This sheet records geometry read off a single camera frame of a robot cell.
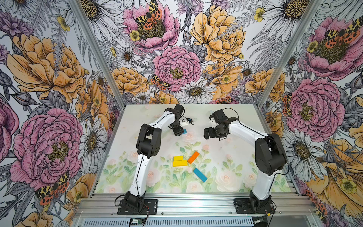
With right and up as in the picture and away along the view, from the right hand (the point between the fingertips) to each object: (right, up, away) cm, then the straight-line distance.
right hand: (210, 138), depth 94 cm
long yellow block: (-22, -15, -5) cm, 27 cm away
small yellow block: (-22, -13, -2) cm, 25 cm away
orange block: (-12, -12, -2) cm, 17 cm away
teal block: (-17, +3, +10) cm, 20 cm away
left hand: (-24, +3, +10) cm, 26 cm away
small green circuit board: (-41, -38, -24) cm, 60 cm away
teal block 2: (-8, -21, -9) cm, 24 cm away
